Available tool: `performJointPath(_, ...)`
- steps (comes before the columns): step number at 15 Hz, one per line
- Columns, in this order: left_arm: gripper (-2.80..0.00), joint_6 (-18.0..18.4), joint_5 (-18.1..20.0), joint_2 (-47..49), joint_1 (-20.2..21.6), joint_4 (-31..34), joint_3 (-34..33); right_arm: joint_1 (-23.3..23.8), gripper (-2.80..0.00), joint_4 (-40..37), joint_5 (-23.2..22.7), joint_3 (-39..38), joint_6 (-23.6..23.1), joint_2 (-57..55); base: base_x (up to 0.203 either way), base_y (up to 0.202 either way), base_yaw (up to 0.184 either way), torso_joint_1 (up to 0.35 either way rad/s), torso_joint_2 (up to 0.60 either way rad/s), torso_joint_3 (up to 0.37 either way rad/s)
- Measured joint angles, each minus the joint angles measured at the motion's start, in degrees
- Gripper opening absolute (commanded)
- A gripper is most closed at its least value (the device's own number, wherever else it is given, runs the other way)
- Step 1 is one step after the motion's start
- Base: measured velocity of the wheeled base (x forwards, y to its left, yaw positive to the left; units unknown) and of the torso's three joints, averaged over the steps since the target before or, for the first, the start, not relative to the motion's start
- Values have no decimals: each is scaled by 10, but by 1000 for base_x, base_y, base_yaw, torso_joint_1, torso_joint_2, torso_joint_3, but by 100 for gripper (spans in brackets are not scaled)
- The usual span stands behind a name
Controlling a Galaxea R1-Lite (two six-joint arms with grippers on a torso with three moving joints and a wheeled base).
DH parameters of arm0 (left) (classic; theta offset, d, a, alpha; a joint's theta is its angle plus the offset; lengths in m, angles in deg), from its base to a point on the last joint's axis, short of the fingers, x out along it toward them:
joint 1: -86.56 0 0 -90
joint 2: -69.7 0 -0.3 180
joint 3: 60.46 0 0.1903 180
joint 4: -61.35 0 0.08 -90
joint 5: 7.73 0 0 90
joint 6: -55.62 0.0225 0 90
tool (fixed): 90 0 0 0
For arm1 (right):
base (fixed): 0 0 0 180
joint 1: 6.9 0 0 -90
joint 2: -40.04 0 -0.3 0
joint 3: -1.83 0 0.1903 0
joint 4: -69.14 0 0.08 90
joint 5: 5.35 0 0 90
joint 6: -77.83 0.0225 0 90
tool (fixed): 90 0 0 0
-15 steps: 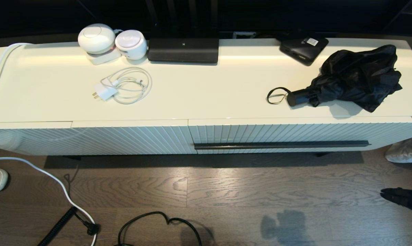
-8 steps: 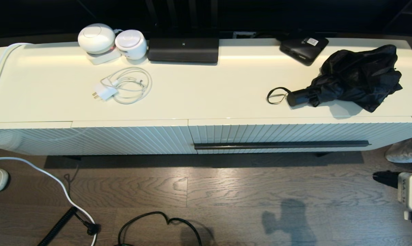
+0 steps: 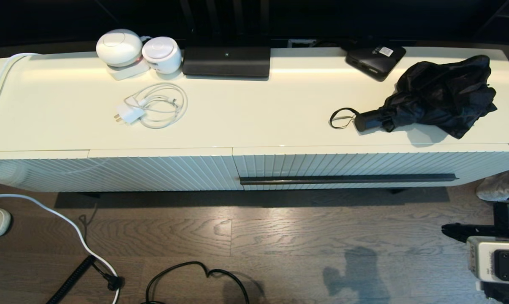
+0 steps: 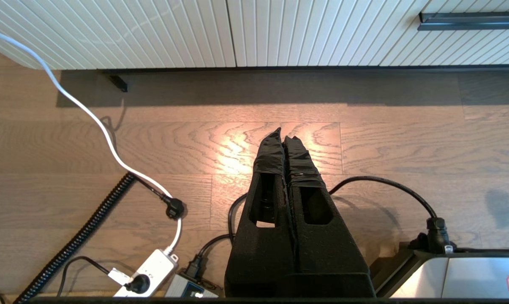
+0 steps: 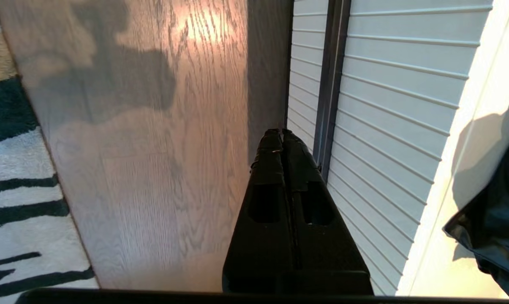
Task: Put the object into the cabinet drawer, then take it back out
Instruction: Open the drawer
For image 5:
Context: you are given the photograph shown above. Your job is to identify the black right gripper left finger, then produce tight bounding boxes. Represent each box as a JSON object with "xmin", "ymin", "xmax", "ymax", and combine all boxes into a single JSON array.
[{"xmin": 223, "ymin": 129, "xmax": 297, "ymax": 293}]

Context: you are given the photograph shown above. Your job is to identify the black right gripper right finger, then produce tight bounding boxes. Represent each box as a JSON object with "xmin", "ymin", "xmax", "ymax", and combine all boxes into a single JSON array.
[{"xmin": 280, "ymin": 130, "xmax": 374, "ymax": 295}]

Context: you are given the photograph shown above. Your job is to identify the zebra striped rug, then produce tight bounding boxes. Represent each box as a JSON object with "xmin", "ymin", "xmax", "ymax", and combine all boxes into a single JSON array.
[{"xmin": 0, "ymin": 0, "xmax": 101, "ymax": 302}]

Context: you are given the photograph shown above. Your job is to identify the white sideboard cabinet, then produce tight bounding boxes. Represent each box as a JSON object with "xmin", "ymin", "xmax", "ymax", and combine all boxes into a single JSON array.
[{"xmin": 396, "ymin": 0, "xmax": 509, "ymax": 298}]

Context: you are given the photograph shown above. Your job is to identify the white fluted drawer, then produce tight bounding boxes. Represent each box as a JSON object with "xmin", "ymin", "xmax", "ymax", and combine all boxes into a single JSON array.
[{"xmin": 286, "ymin": 0, "xmax": 495, "ymax": 296}]

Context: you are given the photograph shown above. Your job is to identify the black umbrella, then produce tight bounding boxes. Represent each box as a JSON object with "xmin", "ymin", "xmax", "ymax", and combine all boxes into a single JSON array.
[{"xmin": 442, "ymin": 63, "xmax": 509, "ymax": 300}]

